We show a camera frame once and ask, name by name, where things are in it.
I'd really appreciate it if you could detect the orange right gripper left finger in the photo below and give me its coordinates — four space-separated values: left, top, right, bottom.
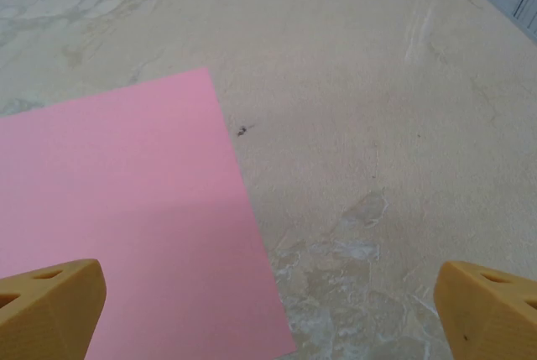
0 258 108 360

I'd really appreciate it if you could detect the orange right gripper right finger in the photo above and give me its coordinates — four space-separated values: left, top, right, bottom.
433 260 537 360

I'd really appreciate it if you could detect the pink square paper sheet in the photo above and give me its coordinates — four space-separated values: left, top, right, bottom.
0 67 298 360

